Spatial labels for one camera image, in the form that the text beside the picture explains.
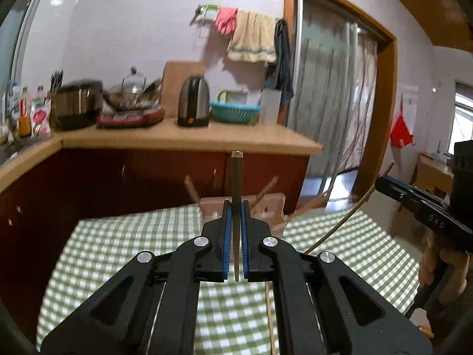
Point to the steel wok with lid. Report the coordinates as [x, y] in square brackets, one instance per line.
[134, 93]

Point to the pink rubber glove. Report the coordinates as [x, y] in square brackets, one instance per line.
[226, 21]

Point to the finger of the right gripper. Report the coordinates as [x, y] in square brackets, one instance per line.
[428, 209]

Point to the green checkered tablecloth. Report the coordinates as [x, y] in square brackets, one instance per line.
[231, 316]

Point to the sliding glass door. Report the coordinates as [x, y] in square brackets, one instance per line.
[335, 71]

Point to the white plastic cup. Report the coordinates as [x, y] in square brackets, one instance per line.
[269, 106]

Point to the wooden cutting board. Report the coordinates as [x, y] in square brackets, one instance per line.
[174, 75]

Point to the pink white seasoning bag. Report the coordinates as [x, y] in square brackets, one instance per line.
[39, 117]

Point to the dark hanging cloth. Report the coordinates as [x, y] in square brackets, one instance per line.
[279, 74]

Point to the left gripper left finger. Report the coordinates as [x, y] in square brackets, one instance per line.
[149, 306]

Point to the red hanging bag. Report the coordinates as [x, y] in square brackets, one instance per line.
[400, 135]

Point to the kitchen window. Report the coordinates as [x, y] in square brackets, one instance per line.
[14, 32]

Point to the wall towel rail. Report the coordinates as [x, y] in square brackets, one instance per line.
[200, 14]

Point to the teal plastic colander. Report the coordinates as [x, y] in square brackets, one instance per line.
[234, 113]

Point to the beige hanging towel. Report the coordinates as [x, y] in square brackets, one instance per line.
[253, 38]

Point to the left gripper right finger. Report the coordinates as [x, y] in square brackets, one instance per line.
[322, 306]

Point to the person's right hand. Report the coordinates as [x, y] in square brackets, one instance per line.
[435, 253]

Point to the dark red kitchen cabinets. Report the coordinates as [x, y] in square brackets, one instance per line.
[41, 208]

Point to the white green measuring jug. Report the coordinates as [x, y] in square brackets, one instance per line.
[232, 97]

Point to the black steel electric kettle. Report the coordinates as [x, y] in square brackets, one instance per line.
[194, 103]

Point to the red induction cooker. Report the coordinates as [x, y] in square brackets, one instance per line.
[131, 119]

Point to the knife block with scissors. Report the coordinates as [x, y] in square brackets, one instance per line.
[56, 83]

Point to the wooden chopstick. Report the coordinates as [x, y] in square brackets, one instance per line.
[237, 163]
[341, 222]
[270, 317]
[191, 189]
[267, 189]
[319, 201]

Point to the orange oil bottle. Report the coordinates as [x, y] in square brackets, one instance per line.
[24, 125]

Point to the black rice cooker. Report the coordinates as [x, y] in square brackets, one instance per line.
[77, 104]

